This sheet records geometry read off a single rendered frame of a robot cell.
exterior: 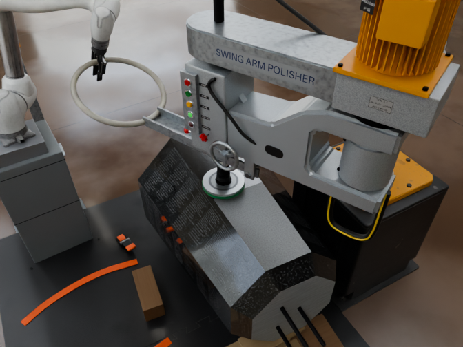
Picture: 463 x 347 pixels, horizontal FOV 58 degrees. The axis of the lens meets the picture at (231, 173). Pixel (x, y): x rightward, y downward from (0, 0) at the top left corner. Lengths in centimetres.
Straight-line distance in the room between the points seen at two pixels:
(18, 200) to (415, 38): 226
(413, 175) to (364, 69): 124
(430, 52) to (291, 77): 42
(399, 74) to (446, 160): 274
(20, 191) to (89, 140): 146
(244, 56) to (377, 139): 53
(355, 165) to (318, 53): 41
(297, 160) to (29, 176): 162
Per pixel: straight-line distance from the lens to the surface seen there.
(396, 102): 131
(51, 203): 281
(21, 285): 305
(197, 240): 210
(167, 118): 220
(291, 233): 195
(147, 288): 263
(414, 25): 117
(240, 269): 190
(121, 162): 369
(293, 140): 157
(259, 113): 165
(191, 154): 236
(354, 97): 135
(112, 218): 321
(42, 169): 264
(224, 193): 203
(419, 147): 407
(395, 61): 129
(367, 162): 149
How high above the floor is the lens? 230
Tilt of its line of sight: 42 degrees down
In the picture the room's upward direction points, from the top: 1 degrees counter-clockwise
